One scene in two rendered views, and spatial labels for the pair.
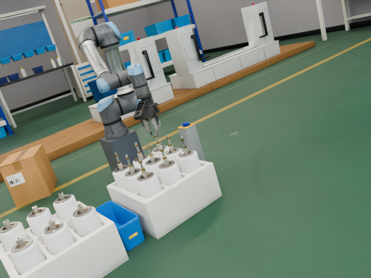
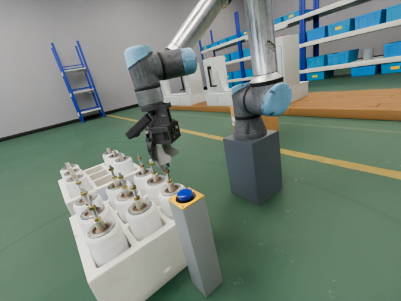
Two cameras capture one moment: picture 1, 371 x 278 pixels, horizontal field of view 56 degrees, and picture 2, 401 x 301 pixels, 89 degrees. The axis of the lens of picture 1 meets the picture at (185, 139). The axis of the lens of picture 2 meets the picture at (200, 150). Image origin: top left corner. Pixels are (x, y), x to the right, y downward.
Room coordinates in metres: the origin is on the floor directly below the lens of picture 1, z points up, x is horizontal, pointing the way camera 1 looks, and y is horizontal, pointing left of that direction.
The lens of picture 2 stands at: (1.85, -0.48, 0.60)
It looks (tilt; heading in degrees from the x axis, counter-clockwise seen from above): 20 degrees down; 88
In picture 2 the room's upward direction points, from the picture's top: 12 degrees counter-clockwise
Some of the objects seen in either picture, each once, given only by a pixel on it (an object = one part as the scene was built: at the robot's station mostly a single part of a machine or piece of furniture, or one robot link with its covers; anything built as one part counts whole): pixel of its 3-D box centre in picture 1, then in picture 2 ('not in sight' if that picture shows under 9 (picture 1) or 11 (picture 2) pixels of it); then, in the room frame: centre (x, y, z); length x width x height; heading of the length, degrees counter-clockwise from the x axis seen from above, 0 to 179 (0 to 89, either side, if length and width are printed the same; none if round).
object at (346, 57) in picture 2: not in sight; (342, 57); (5.17, 3.68, 0.36); 0.50 x 0.38 x 0.21; 31
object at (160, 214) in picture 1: (163, 190); (140, 230); (1.58, 0.18, 0.09); 0.39 x 0.39 x 0.18; 33
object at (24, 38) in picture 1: (28, 65); not in sight; (6.82, 2.38, 0.94); 1.40 x 0.70 x 1.89; 120
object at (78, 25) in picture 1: (83, 26); not in sight; (7.90, 1.36, 1.38); 0.49 x 0.01 x 0.35; 120
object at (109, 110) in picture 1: (109, 109); (246, 98); (2.12, 0.39, 0.47); 0.13 x 0.12 x 0.14; 108
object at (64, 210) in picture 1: (70, 216); (127, 174); (1.45, 0.60, 0.16); 0.10 x 0.10 x 0.18
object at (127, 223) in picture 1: (117, 224); not in sight; (1.44, 0.41, 0.06); 0.30 x 0.11 x 0.12; 32
